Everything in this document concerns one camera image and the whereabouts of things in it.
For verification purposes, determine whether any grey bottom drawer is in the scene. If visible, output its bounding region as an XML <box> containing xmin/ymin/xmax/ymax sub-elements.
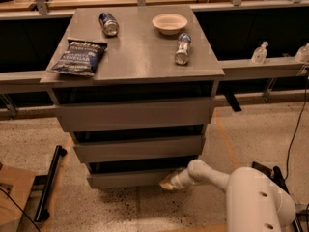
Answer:
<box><xmin>85</xmin><ymin>155</ymin><xmax>197</xmax><ymax>189</ymax></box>

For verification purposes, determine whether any small black device on floor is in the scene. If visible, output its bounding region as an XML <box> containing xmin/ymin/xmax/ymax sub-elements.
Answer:
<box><xmin>252</xmin><ymin>161</ymin><xmax>273</xmax><ymax>179</ymax></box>

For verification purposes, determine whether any grey middle drawer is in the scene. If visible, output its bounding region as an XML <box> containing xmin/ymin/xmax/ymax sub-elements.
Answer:
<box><xmin>74</xmin><ymin>135</ymin><xmax>205</xmax><ymax>163</ymax></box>

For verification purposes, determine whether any grey metal rail shelf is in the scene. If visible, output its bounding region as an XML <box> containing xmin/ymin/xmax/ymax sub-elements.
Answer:
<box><xmin>0</xmin><ymin>57</ymin><xmax>308</xmax><ymax>94</ymax></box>

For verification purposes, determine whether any black cable left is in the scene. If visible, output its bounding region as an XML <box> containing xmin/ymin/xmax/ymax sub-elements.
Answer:
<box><xmin>0</xmin><ymin>187</ymin><xmax>42</xmax><ymax>232</ymax></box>

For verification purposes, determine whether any cardboard box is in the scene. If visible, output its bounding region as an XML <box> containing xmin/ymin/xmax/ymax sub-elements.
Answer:
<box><xmin>0</xmin><ymin>164</ymin><xmax>36</xmax><ymax>232</ymax></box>

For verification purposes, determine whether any white paper bowl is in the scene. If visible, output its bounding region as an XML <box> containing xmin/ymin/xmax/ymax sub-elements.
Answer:
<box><xmin>153</xmin><ymin>14</ymin><xmax>187</xmax><ymax>35</ymax></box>

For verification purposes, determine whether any black power strip right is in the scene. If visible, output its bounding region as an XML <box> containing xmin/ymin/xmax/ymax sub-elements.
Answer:
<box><xmin>273</xmin><ymin>166</ymin><xmax>305</xmax><ymax>232</ymax></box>

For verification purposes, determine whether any blue vinegar chips bag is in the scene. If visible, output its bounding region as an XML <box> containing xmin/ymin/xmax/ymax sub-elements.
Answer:
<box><xmin>50</xmin><ymin>39</ymin><xmax>107</xmax><ymax>77</ymax></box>

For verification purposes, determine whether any grey top drawer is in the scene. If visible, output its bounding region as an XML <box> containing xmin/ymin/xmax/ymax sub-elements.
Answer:
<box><xmin>55</xmin><ymin>98</ymin><xmax>214</xmax><ymax>132</ymax></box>

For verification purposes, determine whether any grey drawer cabinet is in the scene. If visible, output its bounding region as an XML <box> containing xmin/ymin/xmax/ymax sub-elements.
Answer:
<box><xmin>40</xmin><ymin>5</ymin><xmax>225</xmax><ymax>176</ymax></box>

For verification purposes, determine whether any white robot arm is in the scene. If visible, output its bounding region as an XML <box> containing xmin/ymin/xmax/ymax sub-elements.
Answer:
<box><xmin>160</xmin><ymin>159</ymin><xmax>296</xmax><ymax>232</ymax></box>

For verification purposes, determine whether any grey drawer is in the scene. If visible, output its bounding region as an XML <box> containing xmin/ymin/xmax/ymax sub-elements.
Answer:
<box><xmin>85</xmin><ymin>155</ymin><xmax>197</xmax><ymax>189</ymax></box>
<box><xmin>74</xmin><ymin>135</ymin><xmax>205</xmax><ymax>163</ymax></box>
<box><xmin>55</xmin><ymin>98</ymin><xmax>214</xmax><ymax>132</ymax></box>

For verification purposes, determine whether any clear plastic water bottle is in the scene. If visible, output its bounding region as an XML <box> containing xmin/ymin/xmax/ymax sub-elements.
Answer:
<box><xmin>175</xmin><ymin>33</ymin><xmax>191</xmax><ymax>65</ymax></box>

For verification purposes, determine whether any blue soda can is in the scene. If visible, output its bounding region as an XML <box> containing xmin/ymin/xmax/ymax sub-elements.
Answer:
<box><xmin>98</xmin><ymin>13</ymin><xmax>119</xmax><ymax>37</ymax></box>

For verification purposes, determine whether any black bar on floor left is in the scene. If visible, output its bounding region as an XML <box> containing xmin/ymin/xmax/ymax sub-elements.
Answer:
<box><xmin>34</xmin><ymin>145</ymin><xmax>67</xmax><ymax>222</ymax></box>

